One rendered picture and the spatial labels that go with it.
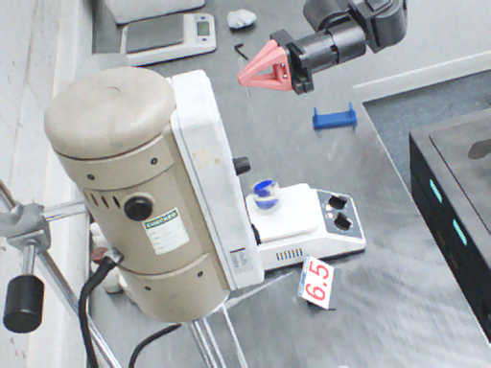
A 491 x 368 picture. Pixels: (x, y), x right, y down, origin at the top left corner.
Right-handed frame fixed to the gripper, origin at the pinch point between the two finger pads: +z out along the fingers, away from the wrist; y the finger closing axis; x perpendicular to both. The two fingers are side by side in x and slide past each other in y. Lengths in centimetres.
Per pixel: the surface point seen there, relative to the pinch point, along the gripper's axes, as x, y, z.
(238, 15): 30, -83, -21
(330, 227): 29.3, 7.6, -6.8
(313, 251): 32.1, 8.7, -2.5
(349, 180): 35.0, -8.3, -17.9
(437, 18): 78, -125, -110
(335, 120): 33.6, -27.3, -23.8
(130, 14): 30, -107, 5
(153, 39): 29, -84, 3
